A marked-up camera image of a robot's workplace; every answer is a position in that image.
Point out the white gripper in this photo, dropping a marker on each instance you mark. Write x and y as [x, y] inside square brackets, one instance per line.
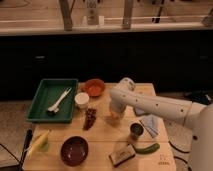
[117, 107]

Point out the yellow apple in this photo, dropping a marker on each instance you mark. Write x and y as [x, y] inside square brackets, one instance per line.
[115, 116]

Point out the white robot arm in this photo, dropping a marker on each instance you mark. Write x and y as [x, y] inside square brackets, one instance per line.
[195, 116]

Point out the orange bowl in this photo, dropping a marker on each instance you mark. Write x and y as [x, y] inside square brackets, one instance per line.
[93, 87]

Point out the purple bowl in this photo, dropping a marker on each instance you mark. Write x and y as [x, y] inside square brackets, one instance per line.
[74, 151]

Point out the blue sponge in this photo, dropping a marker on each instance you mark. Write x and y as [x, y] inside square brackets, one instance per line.
[139, 112]

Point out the dark red grapes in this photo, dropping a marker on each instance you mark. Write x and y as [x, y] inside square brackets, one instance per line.
[90, 117]

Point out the metal can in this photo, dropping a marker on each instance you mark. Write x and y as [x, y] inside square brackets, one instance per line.
[136, 130]

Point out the white cup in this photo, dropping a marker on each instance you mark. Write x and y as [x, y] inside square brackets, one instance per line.
[82, 100]

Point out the light blue cloth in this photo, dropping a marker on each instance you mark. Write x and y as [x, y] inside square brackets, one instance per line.
[150, 123]

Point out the green cucumber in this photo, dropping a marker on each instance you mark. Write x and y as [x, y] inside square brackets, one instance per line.
[148, 150]

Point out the white dish brush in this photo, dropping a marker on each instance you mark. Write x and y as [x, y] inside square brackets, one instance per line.
[53, 109]

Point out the green plastic tray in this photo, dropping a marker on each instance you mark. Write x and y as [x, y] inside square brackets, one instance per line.
[48, 92]

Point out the corn cob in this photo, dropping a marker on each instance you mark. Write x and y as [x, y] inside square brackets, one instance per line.
[38, 143]

